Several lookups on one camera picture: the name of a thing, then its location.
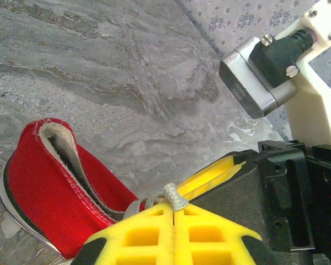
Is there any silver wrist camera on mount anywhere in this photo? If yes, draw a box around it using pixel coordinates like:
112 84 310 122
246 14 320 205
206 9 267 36
219 0 331 149

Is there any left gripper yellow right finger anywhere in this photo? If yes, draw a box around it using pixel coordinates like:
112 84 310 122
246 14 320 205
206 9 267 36
173 205 278 265

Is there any white shoelace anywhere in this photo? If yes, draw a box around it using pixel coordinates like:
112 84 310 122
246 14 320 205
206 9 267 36
123 182 189 221

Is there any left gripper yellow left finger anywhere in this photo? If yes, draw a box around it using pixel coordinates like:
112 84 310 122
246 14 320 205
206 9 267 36
70 204 174 265

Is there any red canvas sneaker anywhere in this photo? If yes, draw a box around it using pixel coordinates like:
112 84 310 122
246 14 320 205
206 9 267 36
0 118 147 260

